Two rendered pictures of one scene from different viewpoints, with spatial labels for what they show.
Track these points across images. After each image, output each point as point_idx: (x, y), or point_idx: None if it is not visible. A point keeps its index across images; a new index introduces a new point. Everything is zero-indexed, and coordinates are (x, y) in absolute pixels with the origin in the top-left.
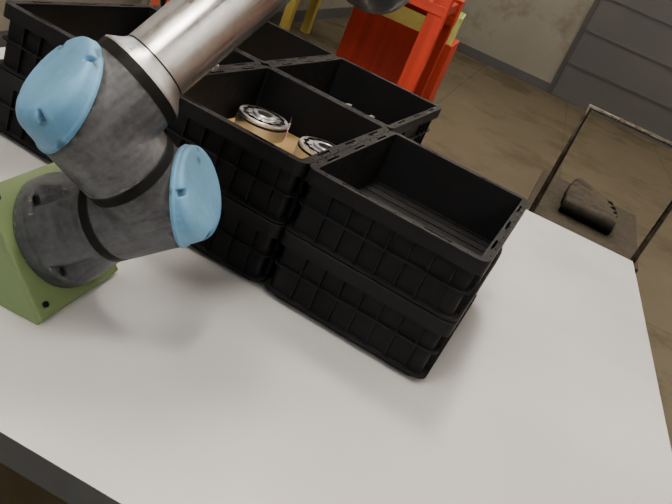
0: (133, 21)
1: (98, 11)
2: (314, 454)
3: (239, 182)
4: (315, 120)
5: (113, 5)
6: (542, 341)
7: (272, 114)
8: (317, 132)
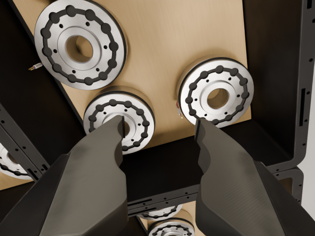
0: (277, 116)
1: (291, 15)
2: None
3: None
4: (3, 208)
5: (302, 66)
6: None
7: (20, 167)
8: (4, 199)
